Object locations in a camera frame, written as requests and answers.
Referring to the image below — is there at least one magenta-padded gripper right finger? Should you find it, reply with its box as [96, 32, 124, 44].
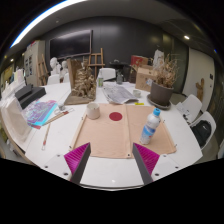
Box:
[132, 142, 183, 186]

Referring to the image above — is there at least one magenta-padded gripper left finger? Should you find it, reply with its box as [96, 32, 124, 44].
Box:
[42, 142, 92, 186]

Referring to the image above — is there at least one white blue-capped drink bottle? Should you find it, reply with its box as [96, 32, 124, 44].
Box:
[139, 107, 162, 146]

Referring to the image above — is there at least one thin wooden paintbrush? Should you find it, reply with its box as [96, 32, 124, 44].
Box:
[41, 123, 52, 151]

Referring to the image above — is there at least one white ceramic cup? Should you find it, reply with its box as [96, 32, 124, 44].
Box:
[85, 101, 101, 121]

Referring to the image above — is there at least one flat round red coaster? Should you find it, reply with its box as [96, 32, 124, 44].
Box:
[108, 111, 123, 122]

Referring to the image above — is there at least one black backpack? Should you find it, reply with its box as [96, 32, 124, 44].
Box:
[191, 120, 213, 148]

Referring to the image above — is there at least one small tape roll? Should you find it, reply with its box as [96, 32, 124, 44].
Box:
[132, 89, 143, 99]

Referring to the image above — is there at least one grey pot with dried plant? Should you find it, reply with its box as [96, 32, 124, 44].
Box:
[146, 54, 179, 111]

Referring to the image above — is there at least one white chair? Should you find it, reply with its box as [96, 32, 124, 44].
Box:
[176, 94, 203, 124]
[62, 72, 71, 84]
[99, 67, 117, 82]
[189, 111, 217, 151]
[46, 73, 61, 86]

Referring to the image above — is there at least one folded newspaper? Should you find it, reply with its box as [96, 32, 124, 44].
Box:
[101, 83, 139, 105]

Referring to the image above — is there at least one white canvas panel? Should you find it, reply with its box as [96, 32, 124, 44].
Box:
[0, 96, 33, 144]

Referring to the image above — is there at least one brown clay sculpture on board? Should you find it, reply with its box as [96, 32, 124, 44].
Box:
[63, 58, 98, 106]

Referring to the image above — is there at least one black flat box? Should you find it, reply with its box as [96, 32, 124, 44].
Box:
[19, 87, 47, 110]
[14, 83, 34, 101]

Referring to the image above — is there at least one brown cardboard box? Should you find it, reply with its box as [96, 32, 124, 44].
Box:
[134, 64, 159, 93]

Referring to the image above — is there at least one clear green-labelled spray bottle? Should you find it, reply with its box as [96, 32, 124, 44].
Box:
[97, 69, 105, 88]

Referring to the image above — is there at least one wooden cactus-shaped figure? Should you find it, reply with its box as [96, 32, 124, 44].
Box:
[195, 78, 205, 101]

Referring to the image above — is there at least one white plaster bust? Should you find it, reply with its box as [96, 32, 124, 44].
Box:
[60, 60, 69, 79]
[49, 57, 62, 76]

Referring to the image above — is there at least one red box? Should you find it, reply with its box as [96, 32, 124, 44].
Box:
[130, 54, 149, 68]

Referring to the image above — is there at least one wooden easel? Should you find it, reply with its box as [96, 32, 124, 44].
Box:
[88, 47, 106, 79]

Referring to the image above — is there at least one white plaster figure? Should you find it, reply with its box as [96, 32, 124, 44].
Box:
[153, 49, 165, 69]

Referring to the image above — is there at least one white cabinet with pictures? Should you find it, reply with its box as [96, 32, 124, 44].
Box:
[23, 40, 46, 87]

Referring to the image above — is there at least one long ceiling light strip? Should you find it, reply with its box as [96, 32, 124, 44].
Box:
[9, 0, 88, 49]

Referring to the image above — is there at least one black wall screen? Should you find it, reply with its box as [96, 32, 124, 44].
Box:
[49, 29, 93, 60]

